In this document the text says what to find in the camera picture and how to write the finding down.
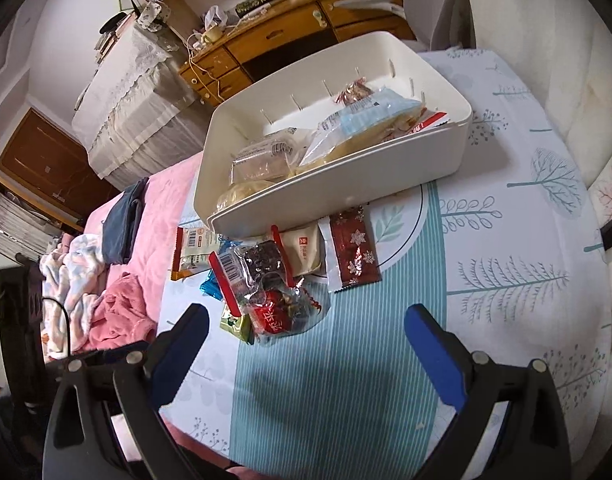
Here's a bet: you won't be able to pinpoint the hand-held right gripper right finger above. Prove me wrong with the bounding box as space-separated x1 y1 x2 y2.
405 304 571 480

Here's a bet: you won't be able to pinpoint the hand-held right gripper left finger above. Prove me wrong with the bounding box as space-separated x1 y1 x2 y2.
42 304 210 480

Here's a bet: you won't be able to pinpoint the green snack packet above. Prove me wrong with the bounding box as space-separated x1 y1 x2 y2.
220 304 255 346

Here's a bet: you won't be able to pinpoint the blue foil snack packet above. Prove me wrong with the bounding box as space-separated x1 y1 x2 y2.
200 267 227 301

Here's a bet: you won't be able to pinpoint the orange snack packet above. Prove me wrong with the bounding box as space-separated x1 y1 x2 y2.
171 260 209 282

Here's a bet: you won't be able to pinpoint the clear packet with red ball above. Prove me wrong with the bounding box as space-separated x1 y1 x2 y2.
248 279 333 347

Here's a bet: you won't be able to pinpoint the beige brown-edged snack packet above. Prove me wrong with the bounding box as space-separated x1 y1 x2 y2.
176 225 217 273

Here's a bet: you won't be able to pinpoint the red-edged clear brownie packet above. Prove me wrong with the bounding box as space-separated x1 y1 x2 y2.
208 225 293 317

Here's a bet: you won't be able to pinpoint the dark red snowflake packet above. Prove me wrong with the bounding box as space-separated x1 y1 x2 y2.
317 206 383 293

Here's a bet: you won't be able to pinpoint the white bun packet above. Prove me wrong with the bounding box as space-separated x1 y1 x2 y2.
278 221 327 277

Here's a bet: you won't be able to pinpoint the clear packet of yellow puffs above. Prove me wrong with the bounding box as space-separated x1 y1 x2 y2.
216 180 279 213

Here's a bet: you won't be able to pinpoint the white plastic bin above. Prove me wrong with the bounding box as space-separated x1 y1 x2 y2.
192 31 474 238

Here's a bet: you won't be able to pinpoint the large clear labelled snack packet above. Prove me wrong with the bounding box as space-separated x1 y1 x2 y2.
230 129 311 183

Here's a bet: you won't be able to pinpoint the red and white snack packet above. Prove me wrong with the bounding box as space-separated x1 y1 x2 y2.
398 109 451 136

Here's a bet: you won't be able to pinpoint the white blue-print snack bag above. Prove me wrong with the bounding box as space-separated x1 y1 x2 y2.
300 87 425 166

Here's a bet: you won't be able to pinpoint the pink fleece robe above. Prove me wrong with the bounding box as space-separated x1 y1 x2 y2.
88 272 159 351

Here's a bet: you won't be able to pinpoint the white floral fleece blanket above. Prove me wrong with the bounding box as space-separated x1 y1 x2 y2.
38 234 109 356

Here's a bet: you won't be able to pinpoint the pink blanket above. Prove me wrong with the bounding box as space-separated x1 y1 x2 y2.
83 152 237 480

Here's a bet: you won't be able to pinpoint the dark blue folded pants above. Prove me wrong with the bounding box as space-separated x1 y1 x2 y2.
102 177 151 266

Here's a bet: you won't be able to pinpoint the black ribbed object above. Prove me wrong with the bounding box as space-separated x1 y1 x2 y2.
0 265 43 411

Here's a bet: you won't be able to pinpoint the cluttered wooden shelf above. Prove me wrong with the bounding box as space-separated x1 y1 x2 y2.
0 167 84 261

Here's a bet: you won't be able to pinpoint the wooden door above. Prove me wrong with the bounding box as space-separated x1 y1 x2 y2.
0 107 117 221

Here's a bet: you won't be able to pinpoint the lace-covered cabinet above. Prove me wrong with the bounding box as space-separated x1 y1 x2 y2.
71 22 221 181

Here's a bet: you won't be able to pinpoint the stack of books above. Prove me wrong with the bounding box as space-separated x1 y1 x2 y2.
93 12 137 66

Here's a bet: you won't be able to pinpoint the wooden desk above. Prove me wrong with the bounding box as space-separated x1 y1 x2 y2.
178 0 417 106

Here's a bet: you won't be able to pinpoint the white plastic bag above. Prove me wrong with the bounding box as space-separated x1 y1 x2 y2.
202 5 229 31

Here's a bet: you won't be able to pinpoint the floral cloth bag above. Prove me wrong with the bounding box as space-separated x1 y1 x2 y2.
136 0 169 31

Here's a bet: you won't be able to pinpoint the grey office chair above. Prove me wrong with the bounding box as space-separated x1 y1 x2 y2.
331 0 476 53

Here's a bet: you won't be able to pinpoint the dark printed box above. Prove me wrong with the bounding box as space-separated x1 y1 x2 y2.
234 0 284 17

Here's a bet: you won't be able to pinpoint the black cable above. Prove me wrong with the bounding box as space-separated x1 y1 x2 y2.
41 297 72 357

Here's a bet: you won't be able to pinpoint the white cable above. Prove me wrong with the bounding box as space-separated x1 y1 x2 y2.
186 35 227 106

